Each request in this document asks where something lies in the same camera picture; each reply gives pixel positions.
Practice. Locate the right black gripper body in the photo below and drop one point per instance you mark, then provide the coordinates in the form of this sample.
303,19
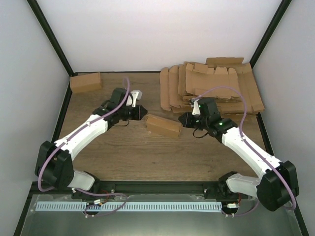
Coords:
194,124

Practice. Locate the light blue slotted cable duct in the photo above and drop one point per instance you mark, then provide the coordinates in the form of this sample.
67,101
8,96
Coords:
132,206

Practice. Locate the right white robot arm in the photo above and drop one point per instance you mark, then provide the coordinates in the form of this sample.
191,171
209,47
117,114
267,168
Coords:
276,182

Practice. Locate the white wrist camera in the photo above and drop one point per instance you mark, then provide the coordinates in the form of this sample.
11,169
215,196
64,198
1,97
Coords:
195,107
134,96

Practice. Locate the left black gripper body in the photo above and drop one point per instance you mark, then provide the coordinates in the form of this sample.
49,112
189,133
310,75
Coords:
132,116

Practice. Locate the stack of flat cardboard boxes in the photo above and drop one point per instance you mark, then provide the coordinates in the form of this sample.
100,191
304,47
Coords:
229,81

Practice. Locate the folded brown cardboard box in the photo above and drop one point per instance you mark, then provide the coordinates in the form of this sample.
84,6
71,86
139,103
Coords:
85,83

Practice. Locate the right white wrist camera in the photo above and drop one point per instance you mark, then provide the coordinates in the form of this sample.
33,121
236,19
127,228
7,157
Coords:
195,107

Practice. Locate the black aluminium frame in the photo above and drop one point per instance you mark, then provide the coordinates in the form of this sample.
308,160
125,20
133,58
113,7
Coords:
150,187

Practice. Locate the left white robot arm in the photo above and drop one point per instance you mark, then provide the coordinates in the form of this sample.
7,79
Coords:
54,164

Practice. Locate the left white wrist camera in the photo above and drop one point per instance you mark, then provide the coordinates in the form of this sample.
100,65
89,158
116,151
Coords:
134,96

